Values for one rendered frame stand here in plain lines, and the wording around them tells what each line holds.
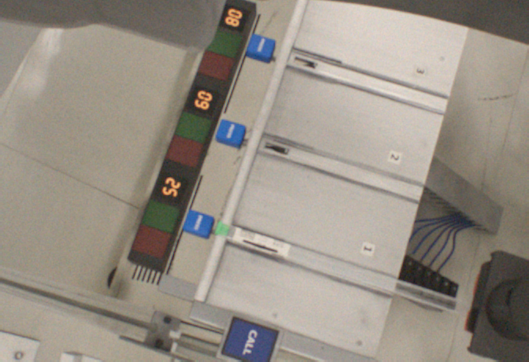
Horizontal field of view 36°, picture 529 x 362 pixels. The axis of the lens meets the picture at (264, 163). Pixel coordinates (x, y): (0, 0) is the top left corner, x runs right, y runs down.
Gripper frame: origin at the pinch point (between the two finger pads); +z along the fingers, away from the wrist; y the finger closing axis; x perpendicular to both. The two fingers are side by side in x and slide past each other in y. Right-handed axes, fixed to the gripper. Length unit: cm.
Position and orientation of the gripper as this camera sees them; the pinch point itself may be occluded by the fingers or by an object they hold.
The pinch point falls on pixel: (480, 314)
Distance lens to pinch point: 89.7
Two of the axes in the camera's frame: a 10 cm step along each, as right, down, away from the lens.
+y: 3.0, -9.2, 2.5
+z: -1.0, 2.3, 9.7
